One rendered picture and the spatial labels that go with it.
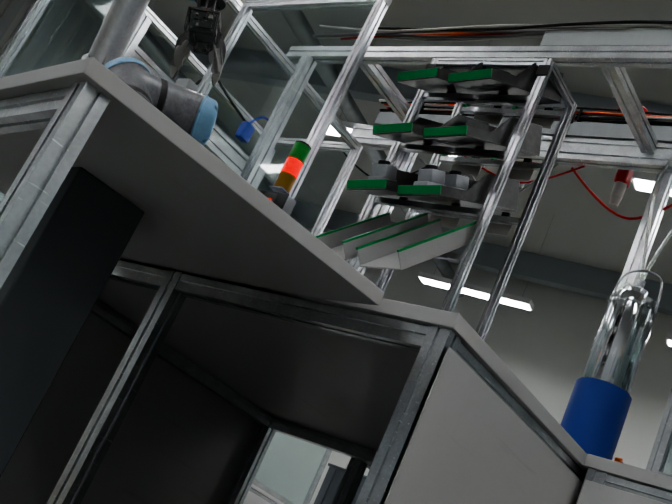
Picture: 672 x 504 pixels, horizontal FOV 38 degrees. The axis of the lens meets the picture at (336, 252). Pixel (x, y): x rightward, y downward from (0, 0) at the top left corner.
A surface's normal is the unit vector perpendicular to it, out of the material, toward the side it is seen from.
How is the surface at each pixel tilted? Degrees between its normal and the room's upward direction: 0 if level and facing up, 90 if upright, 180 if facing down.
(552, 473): 90
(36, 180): 90
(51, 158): 90
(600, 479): 90
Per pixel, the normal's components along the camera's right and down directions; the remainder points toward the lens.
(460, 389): 0.77, 0.13
